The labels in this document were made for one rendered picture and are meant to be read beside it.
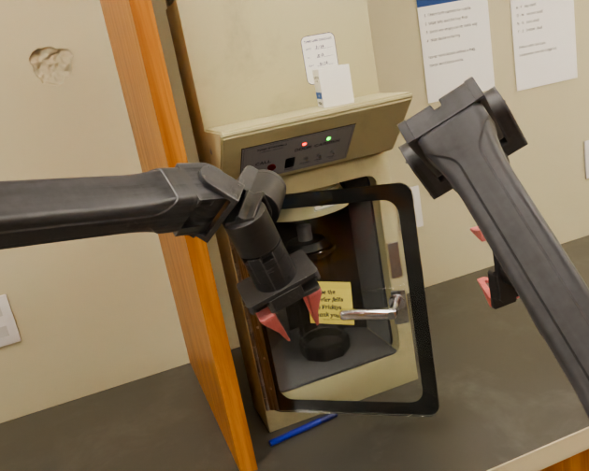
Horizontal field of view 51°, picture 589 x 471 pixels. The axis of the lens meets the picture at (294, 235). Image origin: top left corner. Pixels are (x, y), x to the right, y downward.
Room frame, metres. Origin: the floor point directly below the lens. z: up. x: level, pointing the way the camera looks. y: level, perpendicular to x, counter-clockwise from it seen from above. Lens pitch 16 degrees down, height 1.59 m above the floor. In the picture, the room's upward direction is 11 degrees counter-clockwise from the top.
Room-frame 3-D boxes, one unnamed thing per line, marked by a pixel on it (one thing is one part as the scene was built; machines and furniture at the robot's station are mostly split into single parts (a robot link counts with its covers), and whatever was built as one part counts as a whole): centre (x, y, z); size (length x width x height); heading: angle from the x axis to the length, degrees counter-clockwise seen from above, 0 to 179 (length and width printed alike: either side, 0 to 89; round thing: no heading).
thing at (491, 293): (0.97, -0.33, 1.17); 0.09 x 0.07 x 0.07; 17
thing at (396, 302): (0.88, -0.10, 1.20); 0.10 x 0.05 x 0.03; 68
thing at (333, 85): (1.01, -0.11, 1.54); 0.05 x 0.05 x 0.06; 6
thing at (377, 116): (0.99, -0.06, 1.46); 0.32 x 0.12 x 0.10; 107
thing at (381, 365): (0.94, -0.04, 1.19); 0.30 x 0.01 x 0.40; 68
